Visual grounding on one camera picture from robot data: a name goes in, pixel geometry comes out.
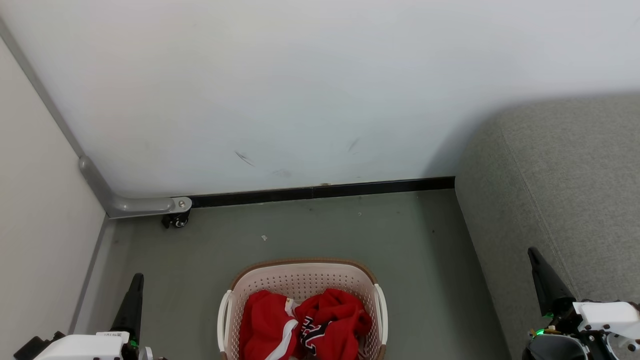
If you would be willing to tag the black baseboard strip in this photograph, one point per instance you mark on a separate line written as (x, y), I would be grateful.
(350, 190)

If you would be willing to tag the black caster wheel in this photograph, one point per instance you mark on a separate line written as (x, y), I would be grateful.
(176, 220)

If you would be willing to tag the red garment with white stripes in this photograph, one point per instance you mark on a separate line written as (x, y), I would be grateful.
(260, 320)

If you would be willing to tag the red jersey with navy letters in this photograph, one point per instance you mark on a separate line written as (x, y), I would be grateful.
(340, 310)

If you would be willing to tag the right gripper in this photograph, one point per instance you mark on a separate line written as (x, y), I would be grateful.
(605, 315)

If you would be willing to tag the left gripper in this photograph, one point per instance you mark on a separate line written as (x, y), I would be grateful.
(80, 347)

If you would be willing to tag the white perforated laundry basket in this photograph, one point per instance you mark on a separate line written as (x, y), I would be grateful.
(300, 280)

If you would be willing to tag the grey fabric sofa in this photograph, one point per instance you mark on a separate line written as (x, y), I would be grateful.
(550, 175)

